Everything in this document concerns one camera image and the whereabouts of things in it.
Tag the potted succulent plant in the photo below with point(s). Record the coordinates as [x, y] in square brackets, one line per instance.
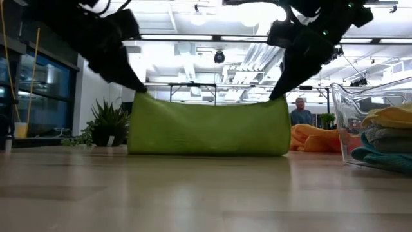
[109, 129]

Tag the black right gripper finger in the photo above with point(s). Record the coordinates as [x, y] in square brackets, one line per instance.
[299, 64]

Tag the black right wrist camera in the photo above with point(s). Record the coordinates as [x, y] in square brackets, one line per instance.
[281, 33]

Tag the black round ceiling fixture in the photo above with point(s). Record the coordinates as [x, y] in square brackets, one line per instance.
[219, 57]

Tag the black aluminium rig frame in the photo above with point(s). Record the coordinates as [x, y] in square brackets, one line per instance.
[38, 141]

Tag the pale yellow cup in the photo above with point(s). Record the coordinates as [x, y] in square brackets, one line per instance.
[20, 130]

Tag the black ceiling light rail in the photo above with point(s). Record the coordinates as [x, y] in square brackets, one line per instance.
[217, 38]

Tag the person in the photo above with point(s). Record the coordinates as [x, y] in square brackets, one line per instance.
[301, 114]

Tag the orange microfiber towel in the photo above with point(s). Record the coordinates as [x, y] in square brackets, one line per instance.
[315, 138]

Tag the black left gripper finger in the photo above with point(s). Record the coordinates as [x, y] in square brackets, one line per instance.
[119, 71]

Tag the yellow microfiber towel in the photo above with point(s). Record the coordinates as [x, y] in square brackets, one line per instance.
[392, 116]

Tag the teal microfiber towel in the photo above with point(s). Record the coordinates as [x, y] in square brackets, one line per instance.
[386, 161]

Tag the grey microfiber towel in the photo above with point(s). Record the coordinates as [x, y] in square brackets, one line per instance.
[392, 140]

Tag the green microfiber towel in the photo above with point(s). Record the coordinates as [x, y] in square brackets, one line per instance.
[209, 129]

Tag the clear plastic bin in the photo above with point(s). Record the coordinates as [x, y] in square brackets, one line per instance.
[351, 106]

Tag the black ceiling spotlight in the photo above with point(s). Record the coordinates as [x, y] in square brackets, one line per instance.
[359, 82]

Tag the small leafy potted plant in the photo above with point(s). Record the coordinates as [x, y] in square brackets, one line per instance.
[327, 120]

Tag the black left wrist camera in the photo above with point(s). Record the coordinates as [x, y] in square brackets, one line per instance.
[127, 24]

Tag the white bottle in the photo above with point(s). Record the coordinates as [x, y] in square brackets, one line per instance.
[8, 145]

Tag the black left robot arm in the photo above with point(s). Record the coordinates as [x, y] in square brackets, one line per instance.
[58, 16]

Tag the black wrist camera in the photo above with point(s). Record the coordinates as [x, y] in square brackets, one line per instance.
[281, 33]
[127, 24]

